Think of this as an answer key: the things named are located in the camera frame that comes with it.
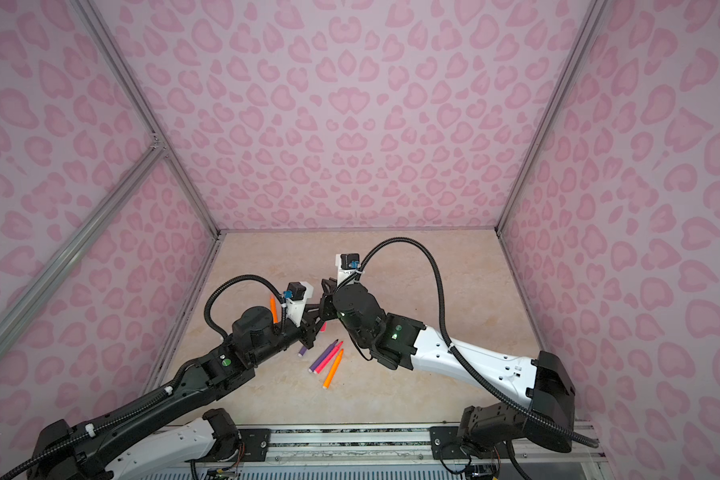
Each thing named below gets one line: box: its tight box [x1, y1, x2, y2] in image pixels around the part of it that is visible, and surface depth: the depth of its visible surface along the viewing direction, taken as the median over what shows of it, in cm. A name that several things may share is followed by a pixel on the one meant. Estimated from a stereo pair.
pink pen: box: [313, 340, 344, 374], surface depth 88 cm
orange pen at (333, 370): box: [322, 348, 345, 389], surface depth 87 cm
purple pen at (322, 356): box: [308, 339, 339, 373], surface depth 89 cm
